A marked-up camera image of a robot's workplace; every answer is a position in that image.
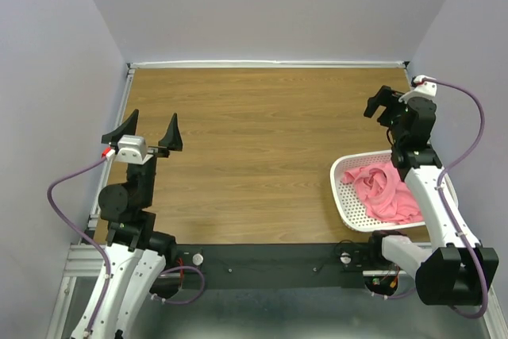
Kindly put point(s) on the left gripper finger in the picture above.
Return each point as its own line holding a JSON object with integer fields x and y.
{"x": 172, "y": 140}
{"x": 127, "y": 127}

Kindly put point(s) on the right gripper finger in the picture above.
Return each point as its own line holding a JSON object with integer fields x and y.
{"x": 373, "y": 104}
{"x": 388, "y": 91}

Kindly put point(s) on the white perforated plastic basket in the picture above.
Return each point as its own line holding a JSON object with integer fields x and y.
{"x": 349, "y": 200}

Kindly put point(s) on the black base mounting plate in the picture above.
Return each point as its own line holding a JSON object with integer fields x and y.
{"x": 278, "y": 266}

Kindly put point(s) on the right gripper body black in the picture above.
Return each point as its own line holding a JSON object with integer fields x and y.
{"x": 388, "y": 110}

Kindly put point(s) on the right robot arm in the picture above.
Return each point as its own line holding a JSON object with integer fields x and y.
{"x": 458, "y": 270}

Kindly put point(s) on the aluminium frame rail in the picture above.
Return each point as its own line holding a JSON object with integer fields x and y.
{"x": 83, "y": 261}

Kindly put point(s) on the pink t shirt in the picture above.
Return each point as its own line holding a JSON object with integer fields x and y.
{"x": 385, "y": 197}

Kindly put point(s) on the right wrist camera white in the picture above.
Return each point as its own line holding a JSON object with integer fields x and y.
{"x": 422, "y": 86}

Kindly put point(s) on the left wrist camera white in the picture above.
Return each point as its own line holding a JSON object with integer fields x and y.
{"x": 126, "y": 148}

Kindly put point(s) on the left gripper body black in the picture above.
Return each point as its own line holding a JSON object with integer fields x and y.
{"x": 155, "y": 150}

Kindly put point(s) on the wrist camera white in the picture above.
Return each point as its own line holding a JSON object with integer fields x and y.
{"x": 126, "y": 148}
{"x": 422, "y": 86}

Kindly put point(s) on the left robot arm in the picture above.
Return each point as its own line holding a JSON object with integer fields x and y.
{"x": 135, "y": 253}

